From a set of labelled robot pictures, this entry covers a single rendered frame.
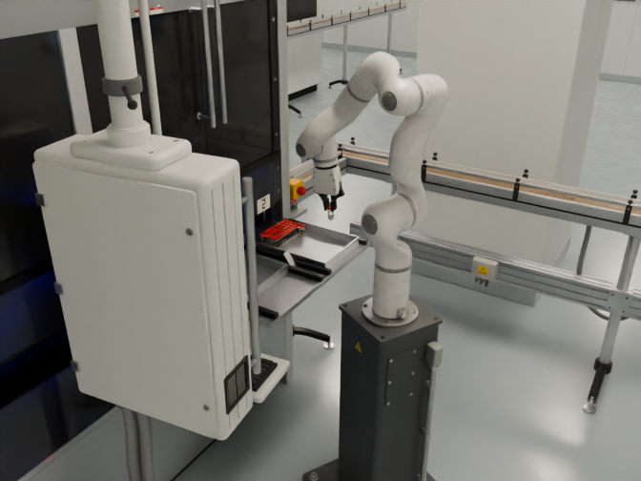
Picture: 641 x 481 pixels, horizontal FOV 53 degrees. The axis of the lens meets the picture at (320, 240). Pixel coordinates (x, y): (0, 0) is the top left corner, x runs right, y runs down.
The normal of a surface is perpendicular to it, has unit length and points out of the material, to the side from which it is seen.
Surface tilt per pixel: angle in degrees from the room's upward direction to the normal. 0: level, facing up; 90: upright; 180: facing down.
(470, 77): 90
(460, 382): 0
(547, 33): 90
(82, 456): 90
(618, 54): 90
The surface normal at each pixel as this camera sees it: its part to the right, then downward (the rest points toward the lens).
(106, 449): 0.85, 0.24
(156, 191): -0.41, 0.41
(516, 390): 0.00, -0.89
